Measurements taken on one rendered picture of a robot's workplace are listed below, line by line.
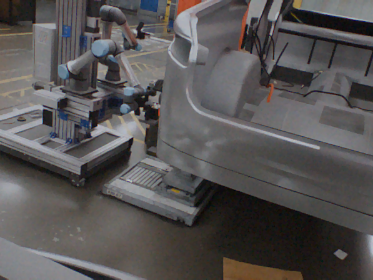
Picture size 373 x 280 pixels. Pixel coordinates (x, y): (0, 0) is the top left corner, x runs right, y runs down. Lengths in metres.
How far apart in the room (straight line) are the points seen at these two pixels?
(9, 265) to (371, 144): 2.49
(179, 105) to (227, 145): 0.33
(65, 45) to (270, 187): 2.24
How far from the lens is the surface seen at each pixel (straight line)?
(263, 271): 2.92
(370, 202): 2.02
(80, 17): 3.44
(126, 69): 2.98
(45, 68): 3.68
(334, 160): 1.90
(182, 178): 3.34
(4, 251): 0.71
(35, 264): 0.68
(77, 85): 3.30
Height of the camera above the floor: 1.80
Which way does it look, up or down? 22 degrees down
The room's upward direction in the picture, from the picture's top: 10 degrees clockwise
